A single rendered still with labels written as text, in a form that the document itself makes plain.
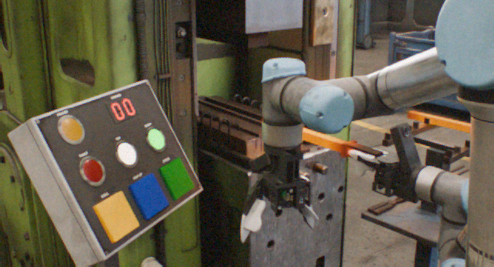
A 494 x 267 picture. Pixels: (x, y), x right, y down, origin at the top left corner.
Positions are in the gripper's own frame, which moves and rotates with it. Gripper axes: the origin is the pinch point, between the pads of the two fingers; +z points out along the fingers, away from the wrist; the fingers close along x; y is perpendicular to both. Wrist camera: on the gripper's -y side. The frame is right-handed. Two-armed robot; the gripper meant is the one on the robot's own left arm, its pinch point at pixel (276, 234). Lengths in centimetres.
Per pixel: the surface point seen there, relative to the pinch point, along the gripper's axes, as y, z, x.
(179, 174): -18.5, -7.9, -14.7
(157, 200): -11.2, -6.2, -21.1
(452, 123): -47, 1, 85
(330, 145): -26.1, -6.5, 26.6
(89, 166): -8.2, -16.5, -34.0
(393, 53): -358, 43, 286
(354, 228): -144, 94, 113
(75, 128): -11.7, -22.9, -35.6
